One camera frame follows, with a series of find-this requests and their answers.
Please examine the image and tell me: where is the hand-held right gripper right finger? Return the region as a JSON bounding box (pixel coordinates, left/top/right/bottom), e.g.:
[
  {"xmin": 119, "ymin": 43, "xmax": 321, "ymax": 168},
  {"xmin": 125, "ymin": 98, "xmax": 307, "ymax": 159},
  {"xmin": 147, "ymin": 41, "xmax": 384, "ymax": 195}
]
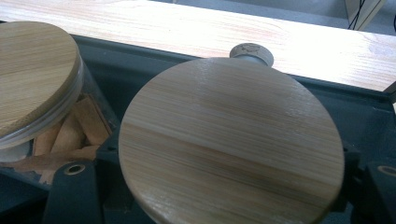
[{"xmin": 332, "ymin": 143, "xmax": 396, "ymax": 224}]

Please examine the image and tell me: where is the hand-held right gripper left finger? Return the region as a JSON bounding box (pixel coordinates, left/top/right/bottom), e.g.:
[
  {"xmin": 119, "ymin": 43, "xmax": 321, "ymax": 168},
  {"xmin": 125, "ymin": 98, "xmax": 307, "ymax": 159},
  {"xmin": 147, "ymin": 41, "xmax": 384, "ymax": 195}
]
[{"xmin": 41, "ymin": 129, "xmax": 125, "ymax": 224}]

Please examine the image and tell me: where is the wooden-lid jar with brown sticks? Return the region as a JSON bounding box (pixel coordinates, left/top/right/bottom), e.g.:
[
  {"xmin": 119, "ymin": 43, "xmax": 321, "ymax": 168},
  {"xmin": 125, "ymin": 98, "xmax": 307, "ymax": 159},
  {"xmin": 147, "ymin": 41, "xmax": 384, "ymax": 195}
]
[{"xmin": 0, "ymin": 21, "xmax": 121, "ymax": 191}]

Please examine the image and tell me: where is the black metal shelf rack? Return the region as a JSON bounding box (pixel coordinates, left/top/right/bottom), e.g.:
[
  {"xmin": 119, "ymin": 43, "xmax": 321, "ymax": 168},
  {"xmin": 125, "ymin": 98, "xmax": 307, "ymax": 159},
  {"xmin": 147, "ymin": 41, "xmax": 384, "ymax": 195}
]
[{"xmin": 0, "ymin": 20, "xmax": 396, "ymax": 224}]

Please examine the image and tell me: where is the wooden-lid jar with pale grains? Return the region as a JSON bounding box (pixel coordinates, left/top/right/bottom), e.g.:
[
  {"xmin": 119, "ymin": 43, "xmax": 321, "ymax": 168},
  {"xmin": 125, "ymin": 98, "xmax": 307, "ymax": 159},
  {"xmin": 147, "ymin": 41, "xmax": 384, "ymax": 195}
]
[{"xmin": 118, "ymin": 57, "xmax": 346, "ymax": 224}]

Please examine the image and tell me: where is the grey round table grommet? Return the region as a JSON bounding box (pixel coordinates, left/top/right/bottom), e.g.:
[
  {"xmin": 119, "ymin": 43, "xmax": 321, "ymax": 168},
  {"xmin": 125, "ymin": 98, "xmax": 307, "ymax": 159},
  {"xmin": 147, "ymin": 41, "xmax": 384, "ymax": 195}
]
[{"xmin": 229, "ymin": 42, "xmax": 276, "ymax": 68}]

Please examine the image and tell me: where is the black outlet cable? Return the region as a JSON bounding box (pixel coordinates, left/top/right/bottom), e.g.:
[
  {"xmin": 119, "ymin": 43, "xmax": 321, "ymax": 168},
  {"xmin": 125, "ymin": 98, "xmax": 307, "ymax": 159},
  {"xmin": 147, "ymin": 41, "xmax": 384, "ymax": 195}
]
[{"xmin": 347, "ymin": 0, "xmax": 366, "ymax": 31}]

